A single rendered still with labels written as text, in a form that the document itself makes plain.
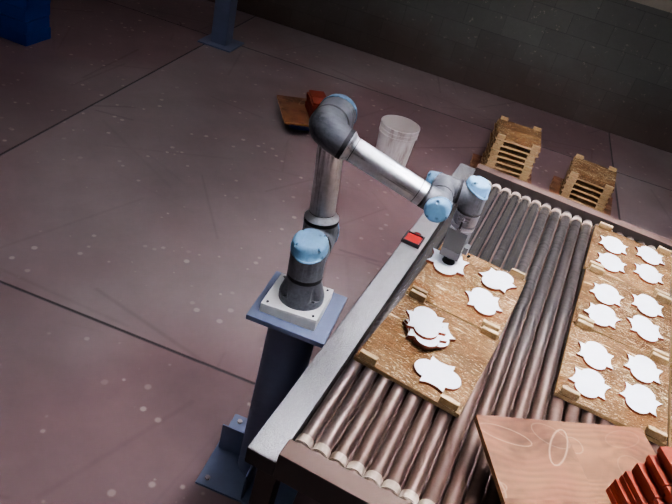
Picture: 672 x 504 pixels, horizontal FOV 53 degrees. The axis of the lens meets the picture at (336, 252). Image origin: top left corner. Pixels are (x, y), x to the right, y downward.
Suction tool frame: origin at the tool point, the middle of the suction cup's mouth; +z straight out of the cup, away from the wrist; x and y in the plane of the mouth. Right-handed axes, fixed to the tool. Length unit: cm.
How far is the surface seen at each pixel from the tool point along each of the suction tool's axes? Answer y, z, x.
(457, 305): 7.0, 18.3, -7.8
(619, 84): 535, 63, -27
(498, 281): 30.8, 17.1, -16.3
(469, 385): -27.8, 18.3, -23.2
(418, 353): -25.4, 18.3, -5.2
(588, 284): 59, 18, -47
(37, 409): -55, 112, 125
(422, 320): -15.5, 13.7, -1.3
